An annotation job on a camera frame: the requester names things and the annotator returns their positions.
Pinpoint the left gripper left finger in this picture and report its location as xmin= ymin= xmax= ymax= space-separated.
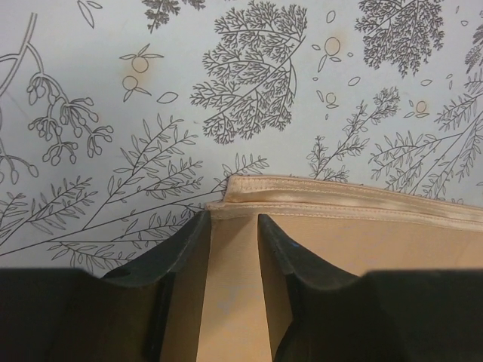
xmin=1 ymin=211 xmax=210 ymax=361

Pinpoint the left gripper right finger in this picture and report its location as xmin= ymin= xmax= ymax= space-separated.
xmin=258 ymin=214 xmax=482 ymax=361

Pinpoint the orange satin napkin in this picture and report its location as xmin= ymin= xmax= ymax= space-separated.
xmin=158 ymin=173 xmax=483 ymax=362

